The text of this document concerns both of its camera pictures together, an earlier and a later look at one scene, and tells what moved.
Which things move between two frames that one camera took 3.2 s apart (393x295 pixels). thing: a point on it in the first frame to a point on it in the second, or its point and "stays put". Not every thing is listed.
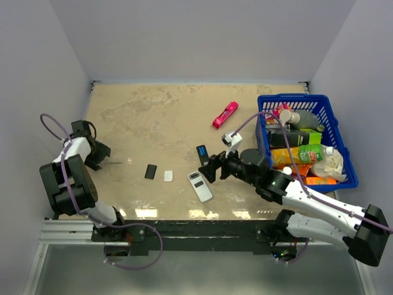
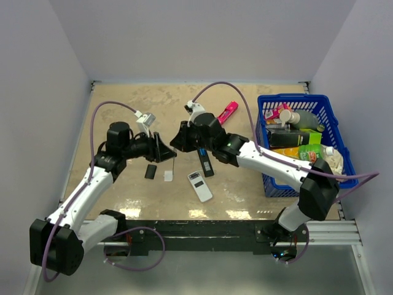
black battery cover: [150, 171] stays put
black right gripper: [209, 171] to [182, 141]
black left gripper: [103, 151] to [157, 151]
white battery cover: [168, 176] stays put
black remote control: [202, 154] stays put
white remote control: [200, 186] stays put
